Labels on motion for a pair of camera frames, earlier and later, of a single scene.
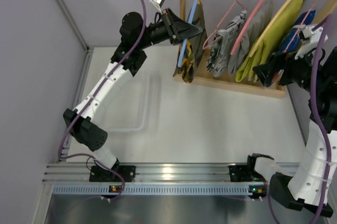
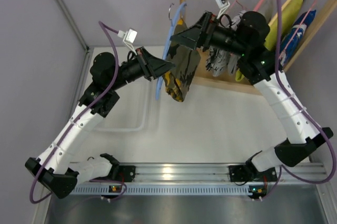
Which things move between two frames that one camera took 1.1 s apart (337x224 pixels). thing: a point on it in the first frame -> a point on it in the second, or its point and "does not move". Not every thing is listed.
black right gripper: x=279 y=66 -> x=206 y=30
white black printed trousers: x=217 y=60 does not move
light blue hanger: x=181 y=55 -> x=159 y=82
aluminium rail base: x=146 y=174 does not move
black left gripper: x=171 y=26 -> x=145 y=64
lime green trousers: x=274 y=36 does not move
